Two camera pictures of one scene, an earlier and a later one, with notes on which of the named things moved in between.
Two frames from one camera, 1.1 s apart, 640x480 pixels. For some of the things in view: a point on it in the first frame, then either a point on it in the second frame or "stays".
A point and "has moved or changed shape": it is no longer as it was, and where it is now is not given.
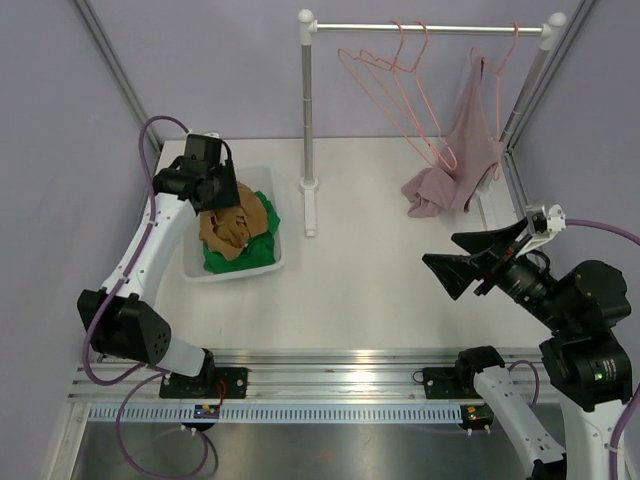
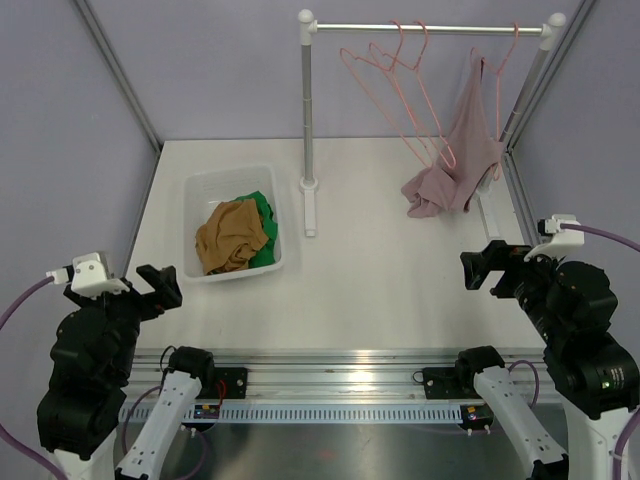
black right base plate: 449,383 stays
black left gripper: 230,197 -> 167,292
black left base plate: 212,383 stays
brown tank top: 226,230 has moved or changed shape
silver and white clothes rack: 308,26 stays
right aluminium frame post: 571,30 stays
